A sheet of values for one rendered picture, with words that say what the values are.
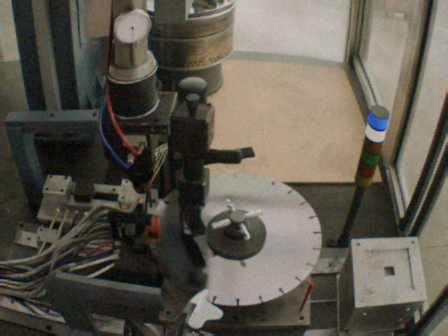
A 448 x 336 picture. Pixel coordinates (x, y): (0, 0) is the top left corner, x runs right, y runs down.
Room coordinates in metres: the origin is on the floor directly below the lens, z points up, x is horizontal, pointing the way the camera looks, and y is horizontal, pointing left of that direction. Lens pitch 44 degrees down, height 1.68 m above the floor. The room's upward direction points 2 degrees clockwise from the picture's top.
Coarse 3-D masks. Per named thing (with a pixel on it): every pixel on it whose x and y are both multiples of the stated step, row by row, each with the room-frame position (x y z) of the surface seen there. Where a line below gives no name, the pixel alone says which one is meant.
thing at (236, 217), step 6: (228, 204) 0.61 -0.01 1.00; (234, 210) 0.60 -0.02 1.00; (258, 210) 0.60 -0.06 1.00; (234, 216) 0.58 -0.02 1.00; (240, 216) 0.58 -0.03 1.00; (246, 216) 0.59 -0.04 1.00; (252, 216) 0.59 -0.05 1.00; (222, 222) 0.57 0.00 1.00; (228, 222) 0.57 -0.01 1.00; (234, 222) 0.57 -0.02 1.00; (240, 222) 0.57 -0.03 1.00; (216, 228) 0.56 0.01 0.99; (234, 228) 0.57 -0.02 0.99; (240, 228) 0.56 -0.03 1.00; (246, 234) 0.54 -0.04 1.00
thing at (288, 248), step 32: (224, 192) 0.69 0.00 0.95; (256, 192) 0.69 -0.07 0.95; (288, 192) 0.69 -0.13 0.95; (160, 224) 0.60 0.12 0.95; (288, 224) 0.61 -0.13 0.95; (160, 256) 0.52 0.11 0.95; (192, 256) 0.53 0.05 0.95; (224, 256) 0.53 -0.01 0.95; (256, 256) 0.53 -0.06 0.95; (288, 256) 0.53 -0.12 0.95; (192, 288) 0.45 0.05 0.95; (224, 288) 0.45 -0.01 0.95; (256, 288) 0.46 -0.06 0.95; (288, 288) 0.45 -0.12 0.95
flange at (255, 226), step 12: (216, 216) 0.62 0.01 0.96; (228, 216) 0.62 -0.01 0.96; (228, 228) 0.58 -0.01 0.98; (252, 228) 0.59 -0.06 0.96; (264, 228) 0.59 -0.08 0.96; (216, 240) 0.56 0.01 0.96; (228, 240) 0.56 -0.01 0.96; (240, 240) 0.56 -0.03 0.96; (252, 240) 0.56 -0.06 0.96; (264, 240) 0.56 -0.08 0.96; (228, 252) 0.53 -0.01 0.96; (240, 252) 0.53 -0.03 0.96; (252, 252) 0.53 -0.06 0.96
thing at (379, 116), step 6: (372, 108) 0.72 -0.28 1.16; (378, 108) 0.72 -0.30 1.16; (384, 108) 0.73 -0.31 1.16; (372, 114) 0.70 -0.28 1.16; (378, 114) 0.70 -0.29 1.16; (384, 114) 0.71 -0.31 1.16; (372, 120) 0.70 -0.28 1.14; (378, 120) 0.69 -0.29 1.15; (384, 120) 0.69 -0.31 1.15; (372, 126) 0.70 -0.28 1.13; (378, 126) 0.69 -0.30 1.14; (384, 126) 0.69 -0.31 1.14
